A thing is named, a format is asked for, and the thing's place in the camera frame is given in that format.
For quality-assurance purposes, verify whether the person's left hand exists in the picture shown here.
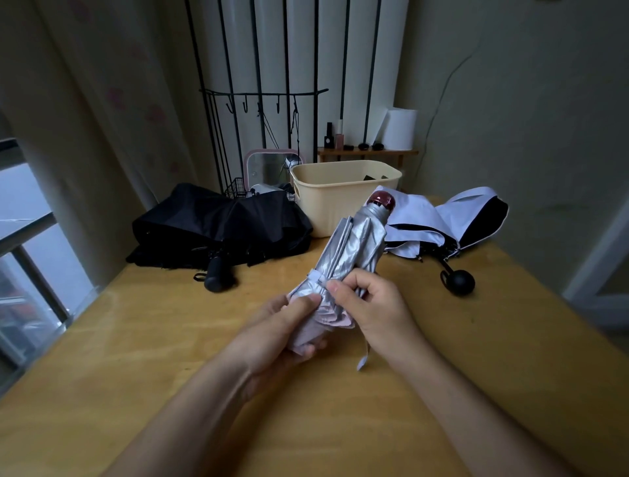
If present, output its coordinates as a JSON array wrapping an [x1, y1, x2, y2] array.
[[223, 293, 329, 397]]

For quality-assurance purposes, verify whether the person's right hand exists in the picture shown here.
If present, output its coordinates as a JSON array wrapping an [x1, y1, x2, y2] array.
[[326, 269, 429, 371]]

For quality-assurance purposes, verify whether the cream plastic basket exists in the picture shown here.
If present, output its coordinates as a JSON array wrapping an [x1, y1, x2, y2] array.
[[289, 160, 403, 239]]

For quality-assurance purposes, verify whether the person's right forearm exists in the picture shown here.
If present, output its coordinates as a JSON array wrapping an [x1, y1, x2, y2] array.
[[391, 335, 581, 477]]

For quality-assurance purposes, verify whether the floral curtain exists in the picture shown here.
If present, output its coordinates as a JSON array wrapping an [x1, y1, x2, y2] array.
[[0, 0, 219, 291]]

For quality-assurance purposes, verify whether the silver umbrella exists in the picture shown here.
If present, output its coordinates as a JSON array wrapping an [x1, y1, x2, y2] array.
[[286, 192, 397, 372]]

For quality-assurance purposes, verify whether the black metal hook rack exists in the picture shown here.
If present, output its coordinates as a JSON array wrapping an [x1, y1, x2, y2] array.
[[184, 0, 329, 193]]

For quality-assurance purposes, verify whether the black folded umbrella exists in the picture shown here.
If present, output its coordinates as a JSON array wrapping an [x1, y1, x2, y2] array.
[[126, 183, 314, 294]]

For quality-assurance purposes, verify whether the pink framed mirror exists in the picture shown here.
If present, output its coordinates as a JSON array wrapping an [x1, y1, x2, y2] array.
[[244, 149, 306, 193]]

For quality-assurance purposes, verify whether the window frame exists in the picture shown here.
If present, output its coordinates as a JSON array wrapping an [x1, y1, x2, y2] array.
[[0, 138, 99, 394]]

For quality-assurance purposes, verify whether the white and black umbrella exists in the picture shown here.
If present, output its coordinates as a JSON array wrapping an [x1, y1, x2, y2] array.
[[372, 185, 510, 297]]

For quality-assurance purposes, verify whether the person's left forearm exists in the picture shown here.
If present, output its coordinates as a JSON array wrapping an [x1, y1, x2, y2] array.
[[102, 344, 254, 477]]

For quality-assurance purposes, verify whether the black wall cable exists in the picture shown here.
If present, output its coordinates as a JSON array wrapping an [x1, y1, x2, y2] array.
[[412, 49, 480, 190]]

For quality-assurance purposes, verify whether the white paper roll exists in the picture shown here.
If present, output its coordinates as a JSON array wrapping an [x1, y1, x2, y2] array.
[[366, 107, 418, 151]]

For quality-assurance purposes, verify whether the wooden shelf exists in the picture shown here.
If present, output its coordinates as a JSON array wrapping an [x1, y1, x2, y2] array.
[[317, 146, 419, 170]]

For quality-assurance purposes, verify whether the black wire basket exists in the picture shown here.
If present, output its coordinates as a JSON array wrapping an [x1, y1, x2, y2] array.
[[225, 177, 296, 202]]

